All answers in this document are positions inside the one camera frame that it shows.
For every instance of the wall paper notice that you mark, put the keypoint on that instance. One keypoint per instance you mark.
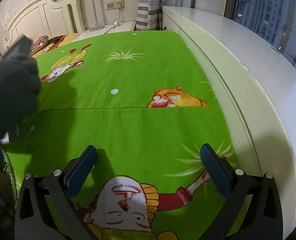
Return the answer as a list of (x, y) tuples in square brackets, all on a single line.
[(5, 21)]

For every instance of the white windowsill cabinet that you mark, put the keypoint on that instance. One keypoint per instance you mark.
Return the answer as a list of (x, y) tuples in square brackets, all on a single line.
[(250, 67)]

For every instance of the white bed headboard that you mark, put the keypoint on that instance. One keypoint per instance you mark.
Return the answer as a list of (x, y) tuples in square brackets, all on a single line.
[(50, 15)]

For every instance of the window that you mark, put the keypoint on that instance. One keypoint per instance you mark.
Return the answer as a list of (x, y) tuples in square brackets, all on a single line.
[(263, 10)]

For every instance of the white nightstand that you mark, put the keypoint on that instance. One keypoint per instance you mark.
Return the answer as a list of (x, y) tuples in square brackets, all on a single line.
[(123, 26)]

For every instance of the green cartoon tablecloth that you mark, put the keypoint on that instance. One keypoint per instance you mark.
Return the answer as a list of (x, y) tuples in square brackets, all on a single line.
[(138, 75)]

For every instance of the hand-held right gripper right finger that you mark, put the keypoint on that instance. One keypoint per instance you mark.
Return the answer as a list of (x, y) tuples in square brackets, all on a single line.
[(214, 170)]

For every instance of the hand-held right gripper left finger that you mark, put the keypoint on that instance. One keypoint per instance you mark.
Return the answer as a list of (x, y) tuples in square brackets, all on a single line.
[(81, 167)]

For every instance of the printed striped curtain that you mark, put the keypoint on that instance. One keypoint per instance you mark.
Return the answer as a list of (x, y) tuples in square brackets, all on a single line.
[(148, 12)]

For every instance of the patterned round pillow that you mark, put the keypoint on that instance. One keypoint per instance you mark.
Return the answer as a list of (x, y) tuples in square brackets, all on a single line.
[(39, 42)]

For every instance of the person's left forearm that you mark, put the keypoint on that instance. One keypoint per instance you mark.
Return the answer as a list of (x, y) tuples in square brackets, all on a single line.
[(10, 92)]

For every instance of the yellow daisy bedsheet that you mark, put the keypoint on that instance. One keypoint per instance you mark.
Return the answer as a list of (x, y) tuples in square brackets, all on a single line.
[(71, 38)]

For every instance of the wall socket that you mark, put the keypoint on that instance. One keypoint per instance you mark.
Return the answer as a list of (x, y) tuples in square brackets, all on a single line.
[(110, 5)]

